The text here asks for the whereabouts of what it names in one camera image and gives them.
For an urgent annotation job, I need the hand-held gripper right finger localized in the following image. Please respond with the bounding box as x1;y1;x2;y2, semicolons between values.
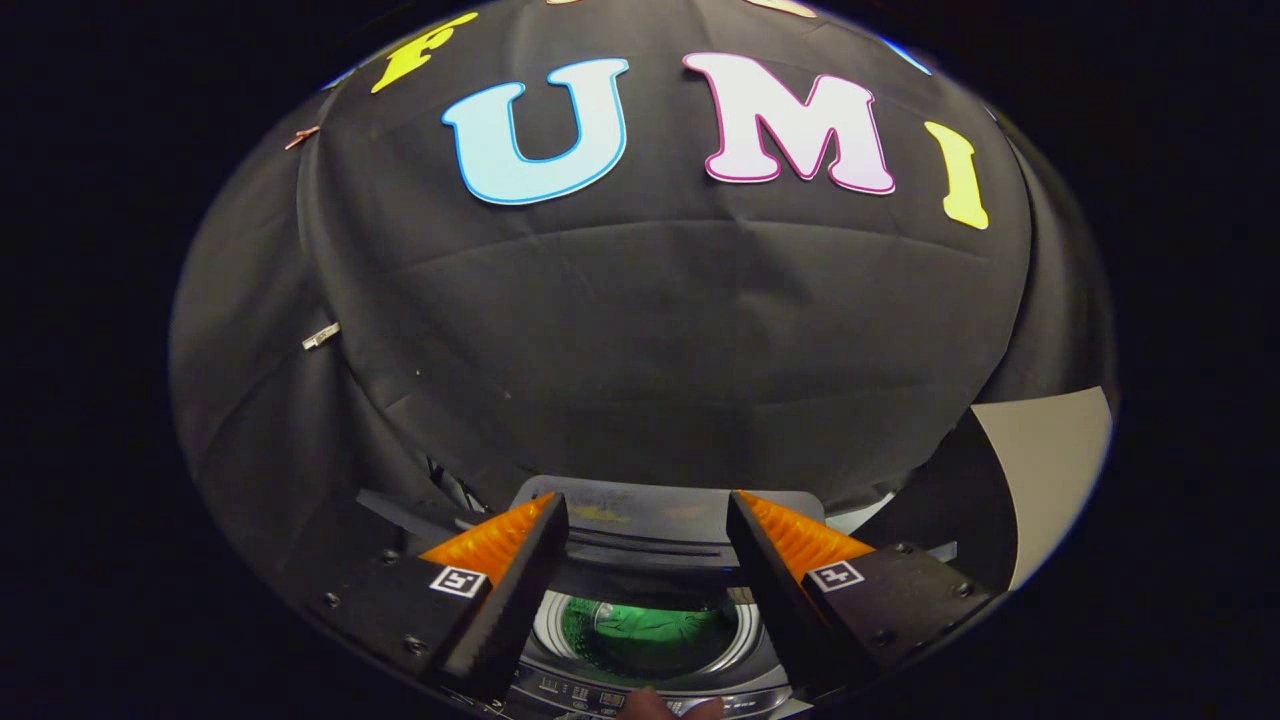
725;490;1003;703

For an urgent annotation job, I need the green polo shirt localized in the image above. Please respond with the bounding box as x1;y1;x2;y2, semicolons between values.
558;595;743;683

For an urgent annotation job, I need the black backdrop cloth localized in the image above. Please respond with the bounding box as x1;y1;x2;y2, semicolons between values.
170;0;1117;563

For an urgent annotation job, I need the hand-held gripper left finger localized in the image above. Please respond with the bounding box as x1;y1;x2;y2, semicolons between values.
283;490;571;705

